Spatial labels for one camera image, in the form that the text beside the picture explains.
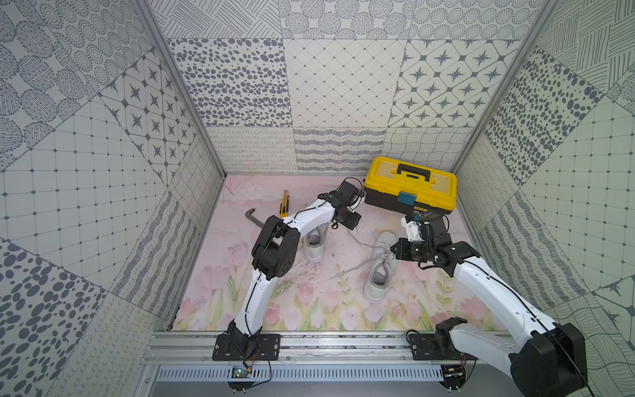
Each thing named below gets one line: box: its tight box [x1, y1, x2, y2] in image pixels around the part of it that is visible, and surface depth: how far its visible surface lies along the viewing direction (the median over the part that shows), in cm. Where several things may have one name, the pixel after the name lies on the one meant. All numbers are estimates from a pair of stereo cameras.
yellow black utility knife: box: [279, 189, 290, 219], surface depth 109 cm
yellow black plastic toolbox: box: [363, 155, 459, 215], surface depth 99 cm
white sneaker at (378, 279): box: [362, 230, 398, 303], surface depth 83 cm
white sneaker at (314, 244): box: [303, 222, 330, 264], surface depth 92 cm
